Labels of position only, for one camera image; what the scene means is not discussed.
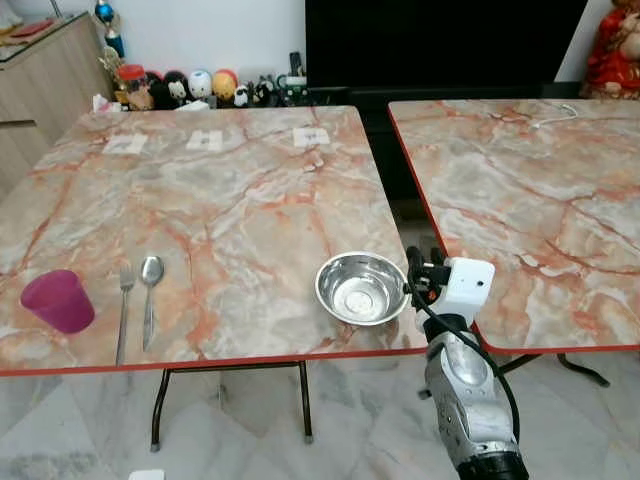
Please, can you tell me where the stainless steel bowl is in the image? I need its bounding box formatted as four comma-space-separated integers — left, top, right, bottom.
315, 252, 411, 328

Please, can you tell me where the white paper label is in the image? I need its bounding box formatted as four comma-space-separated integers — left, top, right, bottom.
104, 133, 149, 157
292, 127, 333, 150
185, 131, 226, 154

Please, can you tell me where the marble-pattern folding table with labels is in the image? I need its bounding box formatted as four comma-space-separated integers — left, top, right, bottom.
0, 105, 428, 452

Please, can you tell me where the green and black gadget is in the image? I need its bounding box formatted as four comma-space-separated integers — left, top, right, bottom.
277, 52, 310, 107

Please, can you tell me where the black television screen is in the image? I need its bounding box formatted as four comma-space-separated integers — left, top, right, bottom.
305, 0, 592, 87

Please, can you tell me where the small black figure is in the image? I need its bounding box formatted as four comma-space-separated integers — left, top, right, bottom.
253, 78, 277, 107

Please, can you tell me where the orange and yellow doll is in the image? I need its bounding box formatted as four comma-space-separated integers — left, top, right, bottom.
211, 69, 240, 106

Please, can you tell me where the steel spoon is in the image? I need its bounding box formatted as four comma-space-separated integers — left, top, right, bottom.
139, 255, 167, 353

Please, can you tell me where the red seated figurine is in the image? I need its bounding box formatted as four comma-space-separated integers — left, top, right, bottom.
579, 0, 640, 100

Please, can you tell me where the white and blue doll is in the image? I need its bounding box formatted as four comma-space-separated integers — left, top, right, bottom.
188, 69, 214, 101

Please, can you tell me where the steel fork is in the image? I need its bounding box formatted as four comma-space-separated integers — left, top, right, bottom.
114, 264, 136, 367

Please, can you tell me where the black and white doll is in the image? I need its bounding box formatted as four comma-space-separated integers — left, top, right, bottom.
164, 70, 193, 108

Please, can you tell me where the black round doll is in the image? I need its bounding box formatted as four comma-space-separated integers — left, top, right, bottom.
147, 71, 170, 110

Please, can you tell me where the red-lid jar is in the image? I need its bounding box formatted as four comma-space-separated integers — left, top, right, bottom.
117, 64, 152, 111

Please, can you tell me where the white tissue pack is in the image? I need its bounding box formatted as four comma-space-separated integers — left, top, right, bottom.
92, 94, 123, 114

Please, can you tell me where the purple plastic cup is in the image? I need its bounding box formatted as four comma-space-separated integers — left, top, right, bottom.
20, 269, 97, 335

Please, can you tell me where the blue ball ornament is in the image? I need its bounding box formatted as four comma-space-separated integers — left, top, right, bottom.
94, 0, 127, 58

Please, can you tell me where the light wooden cabinet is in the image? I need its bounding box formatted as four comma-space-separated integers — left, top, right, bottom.
0, 14, 117, 193

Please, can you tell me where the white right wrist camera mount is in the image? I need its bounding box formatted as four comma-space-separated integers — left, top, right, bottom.
436, 257, 496, 324

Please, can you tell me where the white cable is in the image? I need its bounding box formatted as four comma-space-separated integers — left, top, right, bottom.
529, 102, 582, 132

